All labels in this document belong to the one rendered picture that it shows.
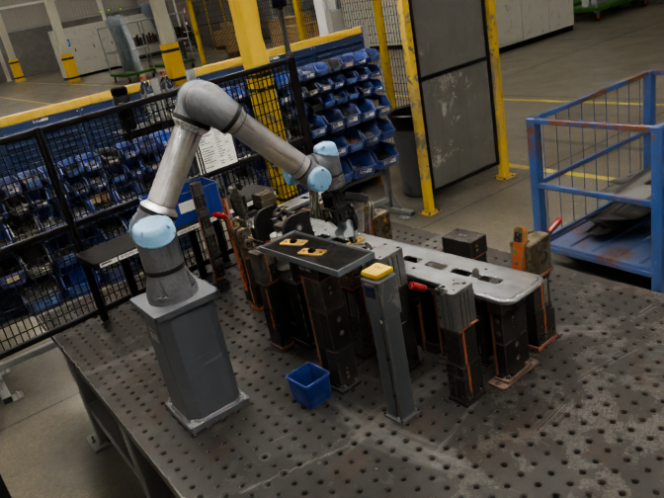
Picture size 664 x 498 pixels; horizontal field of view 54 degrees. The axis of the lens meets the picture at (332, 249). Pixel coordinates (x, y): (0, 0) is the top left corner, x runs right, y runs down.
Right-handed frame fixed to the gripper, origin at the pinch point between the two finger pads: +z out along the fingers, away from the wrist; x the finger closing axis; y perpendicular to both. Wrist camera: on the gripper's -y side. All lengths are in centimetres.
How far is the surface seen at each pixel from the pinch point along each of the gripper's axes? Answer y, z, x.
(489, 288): 4, 2, 61
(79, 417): 83, 97, -161
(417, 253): -4.3, 3.0, 26.2
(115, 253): 55, -4, -81
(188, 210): 20, -7, -82
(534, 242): -17, -2, 62
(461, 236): -16.3, 0.9, 35.3
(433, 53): -251, 0, -181
